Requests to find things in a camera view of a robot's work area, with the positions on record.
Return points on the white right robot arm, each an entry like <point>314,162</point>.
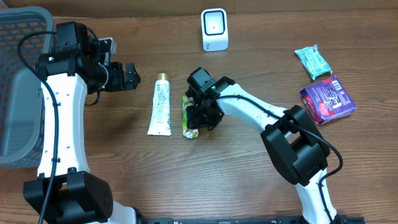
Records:
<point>294,144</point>

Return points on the green yellow drink carton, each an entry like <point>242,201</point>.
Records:
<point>186,131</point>

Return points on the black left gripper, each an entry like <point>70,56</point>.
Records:
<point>125,79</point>

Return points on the white barcode scanner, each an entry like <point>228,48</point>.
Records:
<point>214,29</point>

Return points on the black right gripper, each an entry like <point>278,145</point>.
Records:
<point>199,113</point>

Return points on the white tube gold cap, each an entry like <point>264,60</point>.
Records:
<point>160,118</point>

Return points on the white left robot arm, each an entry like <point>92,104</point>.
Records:
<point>65,191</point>

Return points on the dark grey plastic basket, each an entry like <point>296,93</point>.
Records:
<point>22,107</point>

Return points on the red purple floral liner pack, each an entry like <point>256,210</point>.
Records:
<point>327,100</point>

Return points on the teal wipes packet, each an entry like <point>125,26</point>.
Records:
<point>313,62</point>

